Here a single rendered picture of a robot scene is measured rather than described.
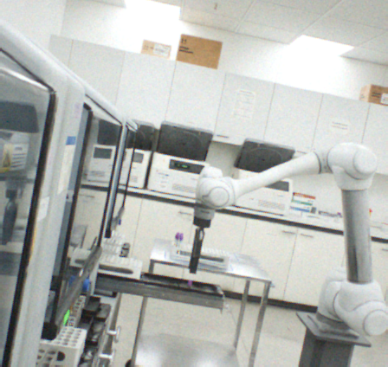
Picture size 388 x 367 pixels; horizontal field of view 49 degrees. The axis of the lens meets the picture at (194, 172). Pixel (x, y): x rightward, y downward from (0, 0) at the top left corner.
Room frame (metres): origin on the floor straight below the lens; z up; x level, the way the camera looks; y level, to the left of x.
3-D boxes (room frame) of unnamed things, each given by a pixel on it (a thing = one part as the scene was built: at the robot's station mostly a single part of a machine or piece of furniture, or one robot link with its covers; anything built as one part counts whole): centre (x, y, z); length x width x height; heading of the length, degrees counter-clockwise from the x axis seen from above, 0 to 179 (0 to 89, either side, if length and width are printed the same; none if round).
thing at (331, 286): (1.89, -0.75, 0.87); 0.18 x 0.16 x 0.22; 8
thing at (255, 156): (4.40, -0.69, 1.25); 0.62 x 0.56 x 0.69; 5
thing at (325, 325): (1.92, -0.75, 0.73); 0.22 x 0.18 x 0.06; 5
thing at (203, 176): (1.75, -0.07, 1.23); 0.13 x 0.11 x 0.16; 8
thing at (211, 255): (2.12, -0.11, 0.85); 0.30 x 0.10 x 0.06; 93
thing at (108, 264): (1.71, 0.29, 0.83); 0.30 x 0.10 x 0.06; 95
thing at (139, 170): (4.28, 0.74, 1.22); 0.62 x 0.56 x 0.64; 3
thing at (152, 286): (1.72, 0.11, 0.78); 0.73 x 0.14 x 0.09; 95
